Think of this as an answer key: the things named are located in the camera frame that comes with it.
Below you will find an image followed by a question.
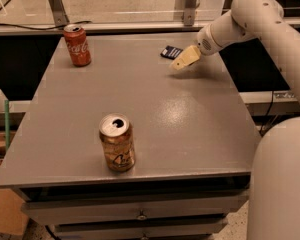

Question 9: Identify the metal frame bracket right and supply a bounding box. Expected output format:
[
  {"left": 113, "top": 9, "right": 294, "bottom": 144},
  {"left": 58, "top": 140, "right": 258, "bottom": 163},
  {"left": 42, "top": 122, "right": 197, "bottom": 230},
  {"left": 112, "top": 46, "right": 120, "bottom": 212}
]
[{"left": 183, "top": 0, "right": 197, "bottom": 26}]

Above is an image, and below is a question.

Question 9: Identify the orange gold soda can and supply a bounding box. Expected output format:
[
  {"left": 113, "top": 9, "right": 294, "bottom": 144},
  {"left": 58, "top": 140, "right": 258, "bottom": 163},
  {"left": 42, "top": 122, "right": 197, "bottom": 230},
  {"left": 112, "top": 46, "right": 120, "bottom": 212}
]
[{"left": 99, "top": 113, "right": 135, "bottom": 172}]

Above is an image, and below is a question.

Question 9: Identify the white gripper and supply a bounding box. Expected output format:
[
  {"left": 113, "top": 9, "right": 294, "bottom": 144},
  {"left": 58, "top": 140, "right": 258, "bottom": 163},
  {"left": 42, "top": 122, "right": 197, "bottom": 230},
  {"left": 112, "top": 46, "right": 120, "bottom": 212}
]
[{"left": 170, "top": 24, "right": 222, "bottom": 70}]

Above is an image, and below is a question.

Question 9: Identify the metal frame bracket left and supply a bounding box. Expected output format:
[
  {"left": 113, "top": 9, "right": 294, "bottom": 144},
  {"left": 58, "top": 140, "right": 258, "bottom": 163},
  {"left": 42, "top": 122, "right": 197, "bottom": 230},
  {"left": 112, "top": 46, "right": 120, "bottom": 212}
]
[{"left": 48, "top": 0, "right": 69, "bottom": 26}]

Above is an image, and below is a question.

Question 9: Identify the metal frame bracket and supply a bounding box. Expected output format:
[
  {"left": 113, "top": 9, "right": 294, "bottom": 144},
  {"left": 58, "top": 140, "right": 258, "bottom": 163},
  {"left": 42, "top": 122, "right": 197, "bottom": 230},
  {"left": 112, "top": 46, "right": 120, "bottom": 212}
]
[
  {"left": 183, "top": 0, "right": 197, "bottom": 26},
  {"left": 48, "top": 0, "right": 69, "bottom": 26}
]

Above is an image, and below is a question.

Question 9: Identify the black cable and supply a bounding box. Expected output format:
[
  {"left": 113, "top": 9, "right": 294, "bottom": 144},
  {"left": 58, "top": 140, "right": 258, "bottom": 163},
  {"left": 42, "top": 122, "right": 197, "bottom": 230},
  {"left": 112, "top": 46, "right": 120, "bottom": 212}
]
[{"left": 0, "top": 20, "right": 93, "bottom": 31}]

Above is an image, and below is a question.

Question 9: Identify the grey drawer cabinet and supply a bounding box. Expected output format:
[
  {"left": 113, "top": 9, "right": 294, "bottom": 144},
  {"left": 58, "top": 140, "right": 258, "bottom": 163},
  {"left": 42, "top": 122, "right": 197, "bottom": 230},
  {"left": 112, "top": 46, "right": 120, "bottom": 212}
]
[{"left": 0, "top": 33, "right": 260, "bottom": 240}]

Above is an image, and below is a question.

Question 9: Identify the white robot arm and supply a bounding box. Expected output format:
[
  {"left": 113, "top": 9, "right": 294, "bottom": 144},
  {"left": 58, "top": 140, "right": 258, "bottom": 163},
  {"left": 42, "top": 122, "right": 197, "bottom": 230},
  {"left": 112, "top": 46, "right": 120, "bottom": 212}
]
[{"left": 170, "top": 0, "right": 300, "bottom": 240}]

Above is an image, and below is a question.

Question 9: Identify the cardboard box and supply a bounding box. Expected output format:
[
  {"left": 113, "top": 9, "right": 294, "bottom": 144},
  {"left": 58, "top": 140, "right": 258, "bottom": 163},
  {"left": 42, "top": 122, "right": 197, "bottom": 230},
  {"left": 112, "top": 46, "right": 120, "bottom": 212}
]
[{"left": 0, "top": 189, "right": 29, "bottom": 237}]

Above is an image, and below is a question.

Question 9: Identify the blue rxbar wrapper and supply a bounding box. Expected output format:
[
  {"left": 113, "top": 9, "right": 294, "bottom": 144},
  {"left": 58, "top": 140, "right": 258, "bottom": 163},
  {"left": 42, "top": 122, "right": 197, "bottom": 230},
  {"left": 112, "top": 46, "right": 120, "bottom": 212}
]
[{"left": 160, "top": 46, "right": 182, "bottom": 60}]

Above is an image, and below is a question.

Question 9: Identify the red coca-cola can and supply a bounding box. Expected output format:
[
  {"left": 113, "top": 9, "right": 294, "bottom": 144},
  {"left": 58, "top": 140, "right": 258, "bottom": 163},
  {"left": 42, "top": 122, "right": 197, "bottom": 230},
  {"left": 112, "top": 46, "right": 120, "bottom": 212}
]
[{"left": 63, "top": 24, "right": 91, "bottom": 67}]

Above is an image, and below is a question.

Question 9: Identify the green pole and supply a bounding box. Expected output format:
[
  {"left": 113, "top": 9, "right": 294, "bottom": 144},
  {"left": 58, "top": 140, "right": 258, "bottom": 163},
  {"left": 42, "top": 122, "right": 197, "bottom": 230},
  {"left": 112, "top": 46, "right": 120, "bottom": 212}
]
[{"left": 4, "top": 99, "right": 11, "bottom": 151}]

